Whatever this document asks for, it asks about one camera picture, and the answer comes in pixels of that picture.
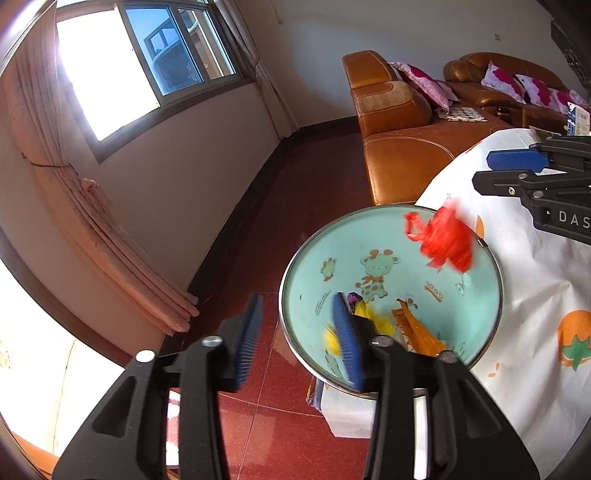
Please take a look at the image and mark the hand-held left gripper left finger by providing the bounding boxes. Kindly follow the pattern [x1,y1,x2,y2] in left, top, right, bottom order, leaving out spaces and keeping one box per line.
[52,293,265,480]

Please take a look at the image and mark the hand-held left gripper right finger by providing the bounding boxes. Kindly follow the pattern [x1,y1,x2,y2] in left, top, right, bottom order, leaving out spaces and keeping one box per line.
[333,292,541,480]

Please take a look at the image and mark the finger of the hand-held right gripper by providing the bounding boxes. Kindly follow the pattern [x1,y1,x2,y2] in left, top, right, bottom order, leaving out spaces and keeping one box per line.
[487,135,591,175]
[473,168,591,197]

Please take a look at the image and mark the yellow plastic bag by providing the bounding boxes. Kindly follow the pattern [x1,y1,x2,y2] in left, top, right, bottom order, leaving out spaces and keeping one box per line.
[323,300,398,358]

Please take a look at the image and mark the teal cartoon basin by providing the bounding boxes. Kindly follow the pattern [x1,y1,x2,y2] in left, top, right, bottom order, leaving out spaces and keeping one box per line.
[279,205,504,395]

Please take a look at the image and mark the red plastic bag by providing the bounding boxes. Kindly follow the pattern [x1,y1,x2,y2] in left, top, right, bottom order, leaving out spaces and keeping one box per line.
[403,206,476,273]

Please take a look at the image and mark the checkered mat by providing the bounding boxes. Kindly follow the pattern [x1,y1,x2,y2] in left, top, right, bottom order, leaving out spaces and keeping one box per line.
[436,105,488,123]

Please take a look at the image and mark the tall white carton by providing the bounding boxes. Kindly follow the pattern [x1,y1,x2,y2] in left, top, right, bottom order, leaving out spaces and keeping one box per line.
[564,102,591,137]

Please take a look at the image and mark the white tablecloth with orange print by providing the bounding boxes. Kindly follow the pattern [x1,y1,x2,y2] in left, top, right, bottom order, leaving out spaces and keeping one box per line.
[416,127,591,472]

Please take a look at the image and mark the brown leather chaise sofa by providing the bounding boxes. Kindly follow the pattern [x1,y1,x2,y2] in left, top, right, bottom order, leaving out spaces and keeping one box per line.
[342,50,513,206]

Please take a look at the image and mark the large pink floral pillow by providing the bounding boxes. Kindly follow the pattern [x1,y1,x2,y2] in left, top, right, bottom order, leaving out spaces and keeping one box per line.
[390,61,458,110]

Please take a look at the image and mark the long pink curtain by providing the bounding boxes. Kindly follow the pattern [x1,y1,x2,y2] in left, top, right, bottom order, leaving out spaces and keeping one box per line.
[0,28,200,337]

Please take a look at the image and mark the narrow pink curtain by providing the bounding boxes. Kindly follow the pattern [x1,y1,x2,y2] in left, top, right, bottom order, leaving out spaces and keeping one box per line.
[226,0,301,139]

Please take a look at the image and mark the window with dark frame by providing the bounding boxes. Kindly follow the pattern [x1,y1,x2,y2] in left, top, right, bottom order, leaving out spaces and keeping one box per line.
[55,0,252,162]

